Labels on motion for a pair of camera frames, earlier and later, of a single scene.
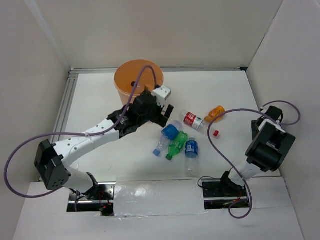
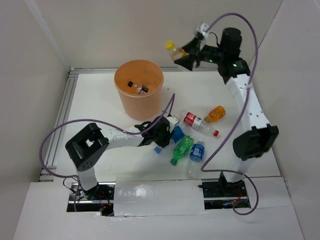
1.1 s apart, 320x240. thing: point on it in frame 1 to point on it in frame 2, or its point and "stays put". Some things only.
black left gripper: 161,119 to 166,141
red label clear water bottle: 193,121 stays put
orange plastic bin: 127,74 stays put
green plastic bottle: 175,147 to 182,149
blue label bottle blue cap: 168,134 stays put
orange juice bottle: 214,113 stays put
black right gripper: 255,131 to 192,47
